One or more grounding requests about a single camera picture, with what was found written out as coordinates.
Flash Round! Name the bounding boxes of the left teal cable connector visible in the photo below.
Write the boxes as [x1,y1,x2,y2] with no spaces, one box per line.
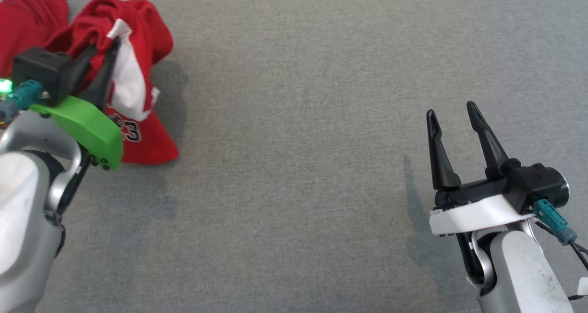
[0,80,45,121]

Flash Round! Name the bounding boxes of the left gripper, green band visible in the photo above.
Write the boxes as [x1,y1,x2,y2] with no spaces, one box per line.
[30,37,124,171]

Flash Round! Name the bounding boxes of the right gripper, white band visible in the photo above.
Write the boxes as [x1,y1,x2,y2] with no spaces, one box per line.
[426,102,536,236]

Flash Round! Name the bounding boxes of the teal cable connector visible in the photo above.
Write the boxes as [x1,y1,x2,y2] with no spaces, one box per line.
[0,80,45,121]
[533,199,578,245]

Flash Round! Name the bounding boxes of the right teal cable connector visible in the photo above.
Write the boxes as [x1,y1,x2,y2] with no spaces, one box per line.
[533,199,578,245]

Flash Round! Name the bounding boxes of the black camera cable with tag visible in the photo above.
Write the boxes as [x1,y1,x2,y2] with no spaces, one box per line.
[567,237,588,272]

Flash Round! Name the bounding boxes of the red and white basketball jersey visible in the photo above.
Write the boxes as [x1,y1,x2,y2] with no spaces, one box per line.
[46,0,180,165]

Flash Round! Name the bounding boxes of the red shirt with white sleeves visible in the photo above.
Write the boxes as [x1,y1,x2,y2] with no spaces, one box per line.
[0,0,69,79]

